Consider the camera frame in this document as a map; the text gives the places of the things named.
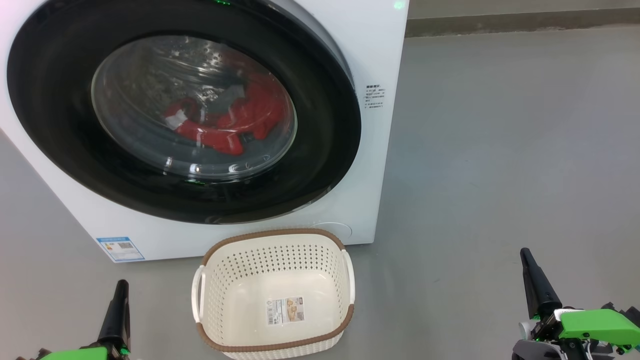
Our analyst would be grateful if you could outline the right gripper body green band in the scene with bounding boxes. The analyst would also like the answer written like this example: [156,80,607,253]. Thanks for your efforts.
[530,308,640,357]

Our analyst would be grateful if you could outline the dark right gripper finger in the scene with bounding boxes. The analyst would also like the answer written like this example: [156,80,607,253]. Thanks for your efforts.
[520,247,563,319]

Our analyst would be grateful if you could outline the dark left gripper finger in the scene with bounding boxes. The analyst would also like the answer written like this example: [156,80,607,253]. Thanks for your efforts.
[97,279,132,351]

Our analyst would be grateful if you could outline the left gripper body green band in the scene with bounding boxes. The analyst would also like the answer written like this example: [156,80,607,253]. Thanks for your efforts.
[15,342,132,360]

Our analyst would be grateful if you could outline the black round glass washer door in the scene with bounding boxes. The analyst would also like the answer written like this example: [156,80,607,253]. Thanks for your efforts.
[7,0,362,225]

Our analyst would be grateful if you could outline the red and white jersey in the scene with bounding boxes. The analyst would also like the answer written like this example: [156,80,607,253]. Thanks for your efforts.
[162,75,288,156]

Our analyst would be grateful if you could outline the cream laundry basket brown rim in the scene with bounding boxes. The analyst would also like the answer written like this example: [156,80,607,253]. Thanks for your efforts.
[191,228,356,360]

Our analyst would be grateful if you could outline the white front-load washing machine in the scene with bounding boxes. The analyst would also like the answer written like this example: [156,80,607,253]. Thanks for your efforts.
[0,0,411,263]

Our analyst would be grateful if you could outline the blue energy label sticker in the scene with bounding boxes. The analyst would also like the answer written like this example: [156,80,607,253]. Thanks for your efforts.
[96,236,146,262]

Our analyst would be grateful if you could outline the paper product label sticker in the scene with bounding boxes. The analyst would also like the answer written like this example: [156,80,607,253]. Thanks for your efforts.
[266,296,306,326]

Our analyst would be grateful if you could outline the round white filter cover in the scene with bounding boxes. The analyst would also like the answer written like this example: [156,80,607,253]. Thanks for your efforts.
[310,221,353,242]

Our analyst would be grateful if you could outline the dark grey baseboard strip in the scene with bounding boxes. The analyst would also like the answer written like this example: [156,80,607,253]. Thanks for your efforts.
[405,7,640,38]

